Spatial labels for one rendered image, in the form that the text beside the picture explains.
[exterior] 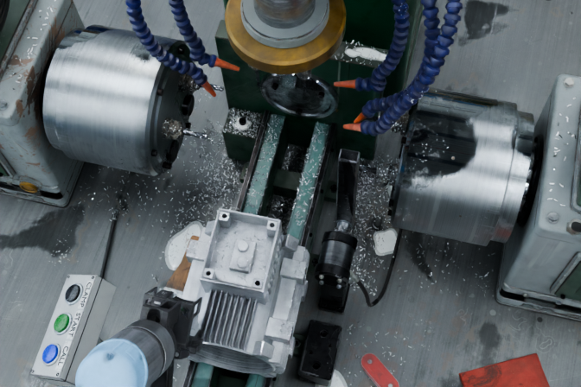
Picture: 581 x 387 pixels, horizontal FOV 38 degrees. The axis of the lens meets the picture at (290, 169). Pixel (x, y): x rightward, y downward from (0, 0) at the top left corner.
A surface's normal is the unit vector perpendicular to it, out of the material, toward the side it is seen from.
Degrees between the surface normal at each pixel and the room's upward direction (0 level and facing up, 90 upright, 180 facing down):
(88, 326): 60
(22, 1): 0
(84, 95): 32
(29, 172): 89
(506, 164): 21
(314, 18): 0
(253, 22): 0
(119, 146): 65
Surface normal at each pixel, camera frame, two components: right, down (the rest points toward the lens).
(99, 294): 0.82, -0.05
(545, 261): -0.24, 0.87
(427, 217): -0.24, 0.71
